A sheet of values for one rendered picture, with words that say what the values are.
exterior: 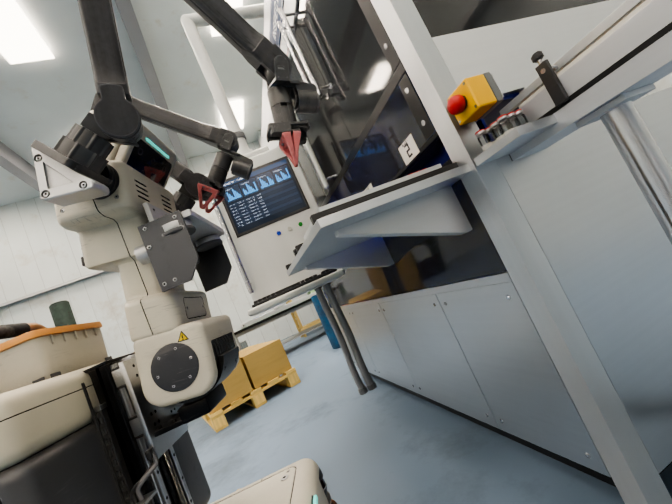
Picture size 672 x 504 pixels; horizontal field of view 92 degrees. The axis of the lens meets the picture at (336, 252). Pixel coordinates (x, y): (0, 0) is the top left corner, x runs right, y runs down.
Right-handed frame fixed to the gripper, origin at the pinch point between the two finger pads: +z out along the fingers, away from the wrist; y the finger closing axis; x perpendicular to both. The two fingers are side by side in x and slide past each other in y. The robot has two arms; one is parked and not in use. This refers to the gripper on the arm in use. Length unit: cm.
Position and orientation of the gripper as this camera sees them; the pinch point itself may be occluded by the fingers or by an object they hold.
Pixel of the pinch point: (295, 163)
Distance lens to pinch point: 82.8
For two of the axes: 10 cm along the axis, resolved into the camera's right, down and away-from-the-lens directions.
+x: -2.7, 2.2, 9.4
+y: 9.3, -1.9, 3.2
